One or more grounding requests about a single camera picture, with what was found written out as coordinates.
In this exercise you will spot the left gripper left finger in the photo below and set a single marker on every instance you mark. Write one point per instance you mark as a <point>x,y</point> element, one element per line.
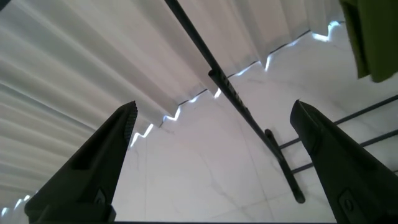
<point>90,174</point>

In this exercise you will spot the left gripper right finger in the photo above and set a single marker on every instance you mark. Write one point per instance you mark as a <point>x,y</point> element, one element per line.
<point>351,168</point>

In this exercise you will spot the green long-sleeved shirt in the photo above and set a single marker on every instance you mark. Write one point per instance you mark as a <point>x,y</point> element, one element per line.
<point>379,37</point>

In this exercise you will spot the black clothes rack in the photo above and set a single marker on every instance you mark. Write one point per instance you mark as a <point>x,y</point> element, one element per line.
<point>228,88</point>

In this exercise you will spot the white curtain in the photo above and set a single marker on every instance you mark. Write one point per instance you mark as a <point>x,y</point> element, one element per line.
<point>93,46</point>

